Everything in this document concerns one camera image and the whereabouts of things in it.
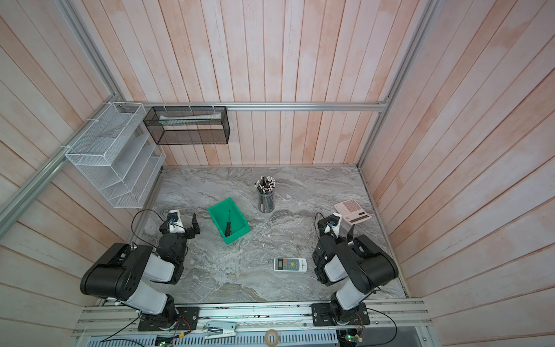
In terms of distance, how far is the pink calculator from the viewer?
0.97 metres

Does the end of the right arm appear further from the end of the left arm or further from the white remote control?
the end of the left arm

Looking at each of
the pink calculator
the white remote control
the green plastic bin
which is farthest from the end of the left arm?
the pink calculator

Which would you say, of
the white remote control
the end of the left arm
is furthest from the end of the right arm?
the end of the left arm

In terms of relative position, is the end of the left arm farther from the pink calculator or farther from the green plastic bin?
the pink calculator

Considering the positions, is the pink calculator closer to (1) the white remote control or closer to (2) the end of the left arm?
(1) the white remote control

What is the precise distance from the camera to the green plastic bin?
92 centimetres

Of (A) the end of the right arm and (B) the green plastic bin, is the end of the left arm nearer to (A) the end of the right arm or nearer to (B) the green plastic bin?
(B) the green plastic bin

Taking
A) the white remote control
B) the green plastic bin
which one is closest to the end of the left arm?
the green plastic bin

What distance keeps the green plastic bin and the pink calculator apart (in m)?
0.46

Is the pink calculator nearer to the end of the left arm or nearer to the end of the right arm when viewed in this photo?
the end of the right arm

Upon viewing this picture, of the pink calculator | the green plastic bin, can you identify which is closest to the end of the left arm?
the green plastic bin
